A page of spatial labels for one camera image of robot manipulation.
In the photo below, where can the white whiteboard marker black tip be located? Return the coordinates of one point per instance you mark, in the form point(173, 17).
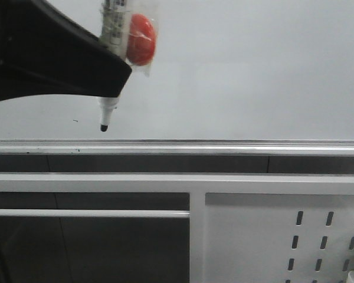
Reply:
point(116, 18)

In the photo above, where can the grey whiteboard stand frame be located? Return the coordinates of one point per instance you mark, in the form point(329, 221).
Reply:
point(196, 185)

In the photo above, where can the large whiteboard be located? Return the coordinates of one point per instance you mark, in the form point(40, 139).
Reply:
point(248, 76)

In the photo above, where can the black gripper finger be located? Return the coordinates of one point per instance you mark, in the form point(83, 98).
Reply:
point(44, 52)

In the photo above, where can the white perforated metal panel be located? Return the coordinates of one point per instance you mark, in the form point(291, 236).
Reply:
point(278, 238)

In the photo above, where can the red round magnet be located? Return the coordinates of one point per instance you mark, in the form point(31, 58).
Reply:
point(142, 40)

